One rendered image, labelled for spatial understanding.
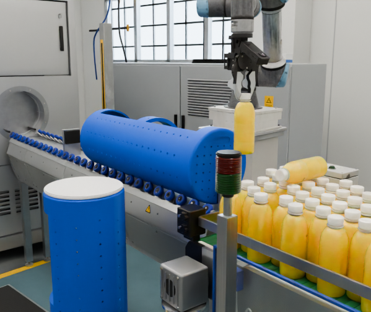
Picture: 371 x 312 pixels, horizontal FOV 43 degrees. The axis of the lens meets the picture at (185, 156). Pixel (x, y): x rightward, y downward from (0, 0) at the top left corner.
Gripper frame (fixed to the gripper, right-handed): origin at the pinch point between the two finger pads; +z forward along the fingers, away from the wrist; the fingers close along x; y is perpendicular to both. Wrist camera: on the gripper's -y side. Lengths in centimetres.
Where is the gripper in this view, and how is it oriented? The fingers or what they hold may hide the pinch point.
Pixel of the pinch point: (244, 95)
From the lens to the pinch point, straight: 157.8
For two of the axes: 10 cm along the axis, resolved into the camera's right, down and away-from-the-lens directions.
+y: -5.2, -1.6, 8.4
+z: 0.1, 9.8, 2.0
